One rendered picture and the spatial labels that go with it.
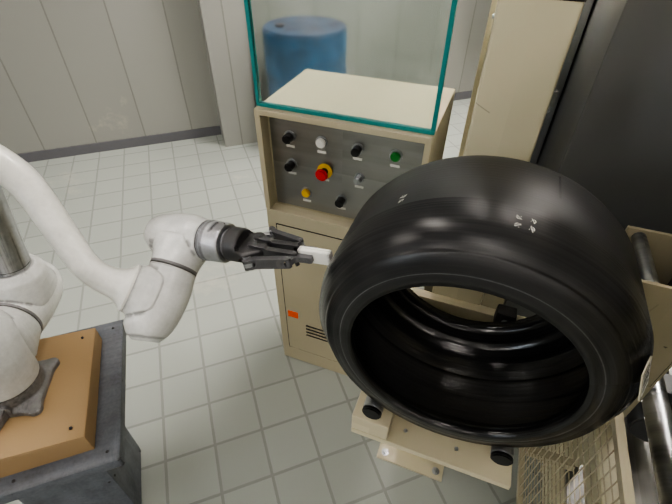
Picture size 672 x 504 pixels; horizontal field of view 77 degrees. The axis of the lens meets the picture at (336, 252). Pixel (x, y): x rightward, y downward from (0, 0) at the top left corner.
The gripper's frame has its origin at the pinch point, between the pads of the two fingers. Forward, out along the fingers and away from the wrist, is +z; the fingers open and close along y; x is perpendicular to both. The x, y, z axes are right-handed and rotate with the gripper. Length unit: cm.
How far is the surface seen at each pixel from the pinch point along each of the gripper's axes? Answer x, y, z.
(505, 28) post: -34, 26, 30
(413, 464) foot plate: 125, 22, 13
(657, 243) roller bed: 16, 38, 67
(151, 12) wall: -14, 230, -233
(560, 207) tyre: -14.9, 1.5, 41.2
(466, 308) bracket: 32.6, 24.2, 27.7
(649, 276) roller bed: 13, 23, 63
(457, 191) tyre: -17.1, 0.0, 26.7
